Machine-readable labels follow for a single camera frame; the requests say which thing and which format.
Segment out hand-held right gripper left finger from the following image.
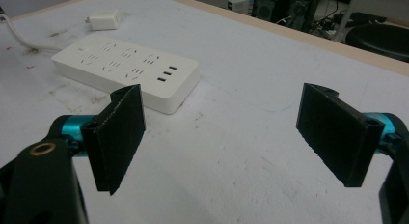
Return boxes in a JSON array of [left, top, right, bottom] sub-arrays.
[[47, 84, 147, 196]]

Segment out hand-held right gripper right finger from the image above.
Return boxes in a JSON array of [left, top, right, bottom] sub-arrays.
[[295, 82, 403, 188]]

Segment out white power strip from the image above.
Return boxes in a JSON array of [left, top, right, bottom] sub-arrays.
[[50, 34, 201, 116]]

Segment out white charger plug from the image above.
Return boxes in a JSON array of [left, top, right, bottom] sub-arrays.
[[84, 10, 123, 31]]

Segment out black round stool seat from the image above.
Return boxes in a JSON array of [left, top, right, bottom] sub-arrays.
[[345, 23, 409, 63]]

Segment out white metal stand leg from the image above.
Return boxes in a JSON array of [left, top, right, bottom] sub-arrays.
[[333, 0, 368, 43]]

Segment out black computer tower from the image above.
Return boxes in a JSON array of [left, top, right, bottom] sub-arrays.
[[251, 0, 319, 33]]

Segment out small white box device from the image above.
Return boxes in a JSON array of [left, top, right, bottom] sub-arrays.
[[227, 0, 251, 15]]

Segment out tangle of black floor cables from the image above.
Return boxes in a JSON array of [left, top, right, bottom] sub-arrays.
[[310, 0, 387, 40]]

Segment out white power strip cable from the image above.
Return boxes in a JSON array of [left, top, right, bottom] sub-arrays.
[[0, 13, 62, 53]]

